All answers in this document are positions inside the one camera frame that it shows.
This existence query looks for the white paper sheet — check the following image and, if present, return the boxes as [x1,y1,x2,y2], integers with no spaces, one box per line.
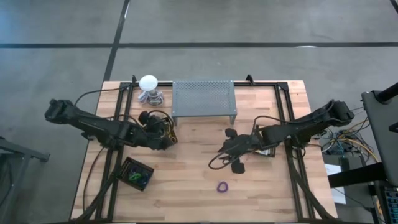
[323,163,348,205]

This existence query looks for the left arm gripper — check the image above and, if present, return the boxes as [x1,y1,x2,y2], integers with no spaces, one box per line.
[138,111,175,151]

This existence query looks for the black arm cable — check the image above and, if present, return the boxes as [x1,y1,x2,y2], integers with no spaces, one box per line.
[208,115,290,171]
[73,88,175,131]

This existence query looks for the lit laptop keyboard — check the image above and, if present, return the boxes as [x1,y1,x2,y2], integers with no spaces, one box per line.
[384,189,398,224]

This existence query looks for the thin dark table cable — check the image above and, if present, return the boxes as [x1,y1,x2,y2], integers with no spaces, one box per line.
[82,146,106,212]

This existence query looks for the tangled floor cables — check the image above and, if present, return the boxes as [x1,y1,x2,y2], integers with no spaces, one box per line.
[320,127,380,162]

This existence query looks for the coiled grey lamp cable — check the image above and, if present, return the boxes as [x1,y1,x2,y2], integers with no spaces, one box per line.
[137,88,165,106]

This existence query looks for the black metal stand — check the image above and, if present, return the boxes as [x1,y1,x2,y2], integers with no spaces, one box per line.
[0,136,50,218]

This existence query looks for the yellow rubber band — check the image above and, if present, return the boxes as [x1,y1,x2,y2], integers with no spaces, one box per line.
[166,119,177,142]

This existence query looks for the black table frame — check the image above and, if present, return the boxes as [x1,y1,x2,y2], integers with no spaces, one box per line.
[74,74,336,222]

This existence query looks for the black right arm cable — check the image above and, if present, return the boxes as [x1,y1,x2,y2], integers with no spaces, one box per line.
[208,115,290,171]

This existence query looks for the white dome lamp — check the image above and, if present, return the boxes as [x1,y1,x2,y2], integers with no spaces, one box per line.
[139,75,159,92]

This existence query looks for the black crossbar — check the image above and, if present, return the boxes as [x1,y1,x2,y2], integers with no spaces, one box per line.
[326,161,388,189]

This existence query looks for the grey metal side panel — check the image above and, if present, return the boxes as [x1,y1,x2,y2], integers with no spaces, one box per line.
[360,82,398,187]

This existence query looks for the grey perforated metal shelf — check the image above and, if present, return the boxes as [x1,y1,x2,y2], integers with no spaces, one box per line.
[171,80,238,127]

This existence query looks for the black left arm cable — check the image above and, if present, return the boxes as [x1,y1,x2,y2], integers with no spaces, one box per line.
[73,88,175,131]

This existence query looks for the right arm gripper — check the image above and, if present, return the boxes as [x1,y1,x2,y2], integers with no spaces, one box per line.
[216,128,269,175]

